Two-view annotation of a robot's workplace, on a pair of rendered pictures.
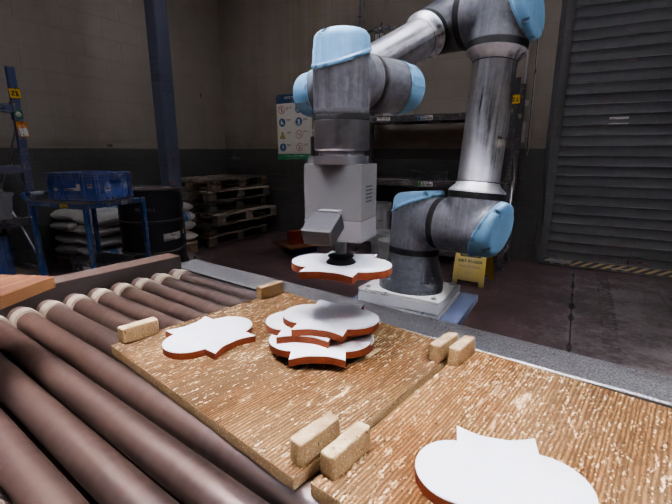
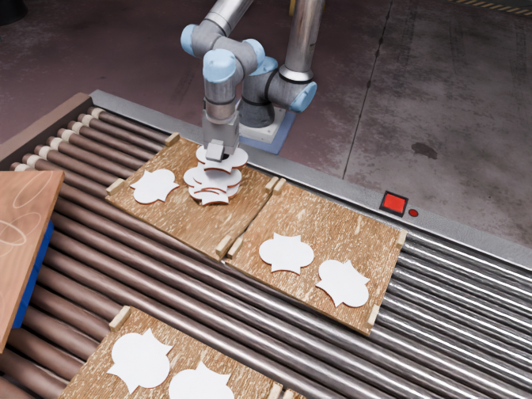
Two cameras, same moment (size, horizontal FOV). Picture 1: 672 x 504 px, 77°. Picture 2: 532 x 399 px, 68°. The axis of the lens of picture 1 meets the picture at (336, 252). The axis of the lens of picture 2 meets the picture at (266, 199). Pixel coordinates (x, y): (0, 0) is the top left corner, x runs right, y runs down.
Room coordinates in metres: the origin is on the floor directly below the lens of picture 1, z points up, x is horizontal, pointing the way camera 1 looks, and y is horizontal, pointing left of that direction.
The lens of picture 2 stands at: (-0.25, 0.08, 1.84)
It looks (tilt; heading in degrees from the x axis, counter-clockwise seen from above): 49 degrees down; 345
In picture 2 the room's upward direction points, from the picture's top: 5 degrees clockwise
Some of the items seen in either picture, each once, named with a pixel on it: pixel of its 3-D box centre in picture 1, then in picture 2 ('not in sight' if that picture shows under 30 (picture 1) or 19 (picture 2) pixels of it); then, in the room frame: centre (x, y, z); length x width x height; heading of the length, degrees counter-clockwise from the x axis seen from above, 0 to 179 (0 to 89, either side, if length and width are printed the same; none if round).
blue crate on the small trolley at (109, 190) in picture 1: (90, 185); not in sight; (3.36, 1.94, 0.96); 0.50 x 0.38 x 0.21; 75
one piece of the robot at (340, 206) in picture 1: (332, 198); (218, 133); (0.57, 0.00, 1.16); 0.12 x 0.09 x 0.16; 156
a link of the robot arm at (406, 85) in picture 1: (378, 87); (237, 58); (0.68, -0.06, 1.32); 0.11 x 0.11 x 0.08; 46
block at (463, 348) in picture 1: (461, 349); (279, 187); (0.55, -0.18, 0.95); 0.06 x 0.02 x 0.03; 141
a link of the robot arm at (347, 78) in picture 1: (343, 77); (220, 76); (0.59, -0.01, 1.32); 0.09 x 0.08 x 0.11; 136
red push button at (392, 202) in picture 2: not in sight; (393, 203); (0.45, -0.53, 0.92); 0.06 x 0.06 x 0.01; 53
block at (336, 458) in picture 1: (346, 449); (235, 248); (0.35, -0.01, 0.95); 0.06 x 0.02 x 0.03; 141
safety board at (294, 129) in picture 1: (293, 127); not in sight; (6.22, 0.60, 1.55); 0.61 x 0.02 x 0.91; 60
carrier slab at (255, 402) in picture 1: (285, 350); (195, 191); (0.59, 0.08, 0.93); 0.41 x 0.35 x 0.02; 49
